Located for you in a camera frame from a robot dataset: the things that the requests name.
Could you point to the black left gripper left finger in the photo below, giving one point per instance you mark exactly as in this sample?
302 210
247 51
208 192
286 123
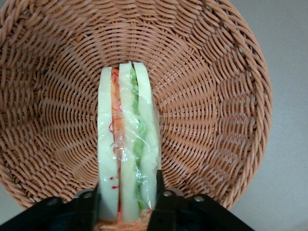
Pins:
72 214

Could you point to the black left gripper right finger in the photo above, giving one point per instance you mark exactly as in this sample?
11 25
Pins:
183 211

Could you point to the plastic triangle sandwich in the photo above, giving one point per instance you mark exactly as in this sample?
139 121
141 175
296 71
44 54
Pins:
127 134

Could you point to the brown round wicker basket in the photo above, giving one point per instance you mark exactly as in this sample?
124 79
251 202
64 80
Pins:
204 96

